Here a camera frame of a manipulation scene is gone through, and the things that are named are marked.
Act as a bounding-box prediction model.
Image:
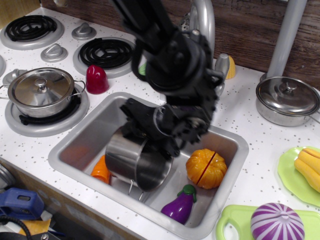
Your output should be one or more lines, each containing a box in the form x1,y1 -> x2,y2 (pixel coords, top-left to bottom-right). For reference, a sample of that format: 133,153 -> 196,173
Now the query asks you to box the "front left stove burner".
4,84 -> 89,137

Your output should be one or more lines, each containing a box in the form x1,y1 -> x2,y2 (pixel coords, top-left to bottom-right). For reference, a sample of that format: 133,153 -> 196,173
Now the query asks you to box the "back left stove burner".
0,15 -> 64,51

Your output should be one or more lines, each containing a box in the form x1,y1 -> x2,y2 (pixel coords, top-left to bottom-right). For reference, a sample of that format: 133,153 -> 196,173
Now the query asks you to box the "light green plate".
277,146 -> 320,209

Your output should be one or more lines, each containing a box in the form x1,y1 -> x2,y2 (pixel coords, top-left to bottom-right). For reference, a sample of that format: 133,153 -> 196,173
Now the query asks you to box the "silver toy faucet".
178,0 -> 230,97

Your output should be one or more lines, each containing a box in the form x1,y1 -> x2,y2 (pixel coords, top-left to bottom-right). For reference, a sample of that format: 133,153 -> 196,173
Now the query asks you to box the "black cable bottom left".
0,214 -> 32,240

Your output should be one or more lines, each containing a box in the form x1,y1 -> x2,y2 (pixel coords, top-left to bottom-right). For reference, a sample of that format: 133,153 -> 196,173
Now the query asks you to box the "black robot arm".
113,0 -> 229,158

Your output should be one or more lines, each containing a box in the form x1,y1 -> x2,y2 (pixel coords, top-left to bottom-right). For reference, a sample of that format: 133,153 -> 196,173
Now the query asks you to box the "orange toy carrot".
90,155 -> 111,184

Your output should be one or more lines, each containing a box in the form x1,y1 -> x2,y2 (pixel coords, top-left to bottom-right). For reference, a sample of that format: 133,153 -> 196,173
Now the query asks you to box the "silver stove knob middle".
40,43 -> 68,63

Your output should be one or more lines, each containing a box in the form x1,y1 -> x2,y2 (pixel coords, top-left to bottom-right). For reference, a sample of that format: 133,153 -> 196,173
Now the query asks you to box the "red toy pepper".
86,65 -> 109,95

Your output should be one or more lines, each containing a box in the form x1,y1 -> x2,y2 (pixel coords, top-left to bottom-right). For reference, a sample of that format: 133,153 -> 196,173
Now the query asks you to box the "silver sink basin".
48,92 -> 249,240

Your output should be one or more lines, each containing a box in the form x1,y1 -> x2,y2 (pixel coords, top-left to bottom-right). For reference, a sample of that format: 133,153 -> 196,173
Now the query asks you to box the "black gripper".
120,98 -> 180,157

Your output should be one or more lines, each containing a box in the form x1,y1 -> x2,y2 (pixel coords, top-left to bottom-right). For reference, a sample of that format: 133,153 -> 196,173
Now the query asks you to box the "yellow toy squash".
294,147 -> 320,192

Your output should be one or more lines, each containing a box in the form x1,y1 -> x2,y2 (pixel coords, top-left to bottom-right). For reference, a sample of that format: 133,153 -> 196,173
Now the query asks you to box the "purple striped toy onion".
250,202 -> 306,240

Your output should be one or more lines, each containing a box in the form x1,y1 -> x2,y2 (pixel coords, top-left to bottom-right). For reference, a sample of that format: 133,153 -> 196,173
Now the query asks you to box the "silver stove knob back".
71,22 -> 97,41

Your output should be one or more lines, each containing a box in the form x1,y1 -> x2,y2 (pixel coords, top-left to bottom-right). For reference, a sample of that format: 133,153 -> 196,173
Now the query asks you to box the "lidded steel pot left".
0,67 -> 86,118

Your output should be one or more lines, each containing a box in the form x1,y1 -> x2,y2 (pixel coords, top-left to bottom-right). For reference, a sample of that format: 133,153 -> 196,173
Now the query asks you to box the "green cutting board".
215,204 -> 320,240

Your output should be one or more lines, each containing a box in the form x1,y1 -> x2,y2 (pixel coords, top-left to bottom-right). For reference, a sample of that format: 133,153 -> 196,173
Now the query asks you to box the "purple toy eggplant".
160,184 -> 197,225

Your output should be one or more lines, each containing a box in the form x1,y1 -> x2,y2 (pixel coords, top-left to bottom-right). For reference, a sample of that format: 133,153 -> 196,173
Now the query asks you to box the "yellow cloth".
22,219 -> 51,236

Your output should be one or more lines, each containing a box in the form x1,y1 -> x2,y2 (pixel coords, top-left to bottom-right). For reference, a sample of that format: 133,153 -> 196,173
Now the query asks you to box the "green toy bitter melon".
138,63 -> 147,76

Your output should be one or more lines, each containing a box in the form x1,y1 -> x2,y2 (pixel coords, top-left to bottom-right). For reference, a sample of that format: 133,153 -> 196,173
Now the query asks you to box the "blue tool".
0,187 -> 45,220

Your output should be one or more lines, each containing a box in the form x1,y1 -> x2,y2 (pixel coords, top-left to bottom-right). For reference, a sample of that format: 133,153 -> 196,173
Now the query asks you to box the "yellow toy corn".
225,55 -> 236,80

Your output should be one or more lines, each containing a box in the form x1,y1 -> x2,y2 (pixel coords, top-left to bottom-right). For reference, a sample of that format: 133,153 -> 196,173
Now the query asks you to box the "grey vertical pole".
266,0 -> 307,78

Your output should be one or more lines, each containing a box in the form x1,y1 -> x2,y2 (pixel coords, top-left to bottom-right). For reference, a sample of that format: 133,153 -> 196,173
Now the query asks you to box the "silver stove knob left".
2,69 -> 27,85

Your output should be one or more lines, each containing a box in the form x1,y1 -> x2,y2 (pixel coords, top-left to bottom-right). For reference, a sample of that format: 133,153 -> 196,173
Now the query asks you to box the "orange toy pumpkin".
185,148 -> 228,190

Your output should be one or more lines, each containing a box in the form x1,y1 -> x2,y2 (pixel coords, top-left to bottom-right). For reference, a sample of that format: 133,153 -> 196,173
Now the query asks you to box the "silver stove knob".
71,22 -> 97,41
40,43 -> 68,63
2,69 -> 27,85

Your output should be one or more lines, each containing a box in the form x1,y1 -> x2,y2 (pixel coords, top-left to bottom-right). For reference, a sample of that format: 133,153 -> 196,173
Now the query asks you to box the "lidded steel pan right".
255,76 -> 320,127

